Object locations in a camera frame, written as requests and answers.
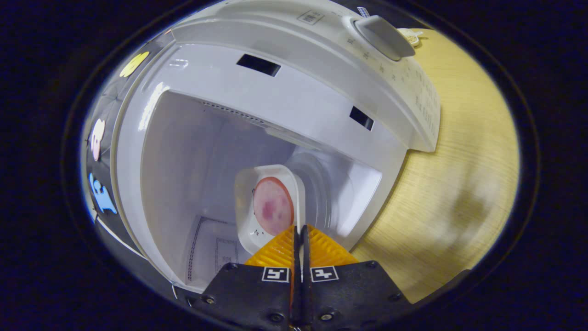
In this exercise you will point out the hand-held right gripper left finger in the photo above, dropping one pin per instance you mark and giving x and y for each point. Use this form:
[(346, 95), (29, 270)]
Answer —
[(248, 294)]

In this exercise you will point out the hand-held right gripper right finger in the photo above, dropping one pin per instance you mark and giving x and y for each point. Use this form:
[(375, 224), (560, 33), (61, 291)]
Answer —
[(353, 294)]

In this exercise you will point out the white square plate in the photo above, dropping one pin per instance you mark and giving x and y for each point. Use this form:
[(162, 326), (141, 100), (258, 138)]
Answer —
[(245, 216)]

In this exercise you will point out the pink ham slice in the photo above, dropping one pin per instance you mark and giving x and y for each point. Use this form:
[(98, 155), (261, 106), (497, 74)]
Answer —
[(273, 207)]

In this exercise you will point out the white microwave oven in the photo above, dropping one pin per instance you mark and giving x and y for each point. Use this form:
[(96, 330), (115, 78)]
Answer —
[(285, 92)]

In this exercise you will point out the glass microwave turntable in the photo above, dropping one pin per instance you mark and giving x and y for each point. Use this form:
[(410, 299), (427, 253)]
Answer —
[(324, 184)]

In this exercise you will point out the white divided condiment dish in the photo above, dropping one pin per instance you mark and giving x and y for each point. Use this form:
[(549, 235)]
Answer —
[(410, 37)]

